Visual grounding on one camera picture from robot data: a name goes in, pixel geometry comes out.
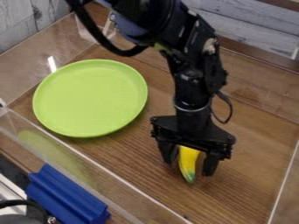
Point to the green round plate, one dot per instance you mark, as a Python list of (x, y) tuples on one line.
[(90, 98)]

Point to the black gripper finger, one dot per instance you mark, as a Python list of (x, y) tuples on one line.
[(216, 152), (168, 149)]

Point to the clear acrylic front wall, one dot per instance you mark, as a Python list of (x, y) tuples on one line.
[(32, 147)]

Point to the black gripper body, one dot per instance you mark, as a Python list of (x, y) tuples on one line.
[(191, 128)]

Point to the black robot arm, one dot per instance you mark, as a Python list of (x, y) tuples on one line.
[(166, 25)]

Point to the clear acrylic triangle bracket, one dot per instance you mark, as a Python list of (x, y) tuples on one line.
[(99, 34)]

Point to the blue plastic block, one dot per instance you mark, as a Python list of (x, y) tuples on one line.
[(64, 199)]

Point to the yellow toy banana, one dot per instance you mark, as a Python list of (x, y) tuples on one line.
[(188, 156)]

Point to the yellow labelled tin can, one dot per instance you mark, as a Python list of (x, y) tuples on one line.
[(162, 48)]

